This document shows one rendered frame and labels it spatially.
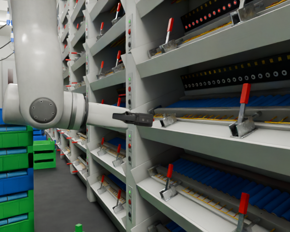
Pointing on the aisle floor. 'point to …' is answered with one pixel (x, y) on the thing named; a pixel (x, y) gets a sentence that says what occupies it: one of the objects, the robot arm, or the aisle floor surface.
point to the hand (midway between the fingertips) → (143, 119)
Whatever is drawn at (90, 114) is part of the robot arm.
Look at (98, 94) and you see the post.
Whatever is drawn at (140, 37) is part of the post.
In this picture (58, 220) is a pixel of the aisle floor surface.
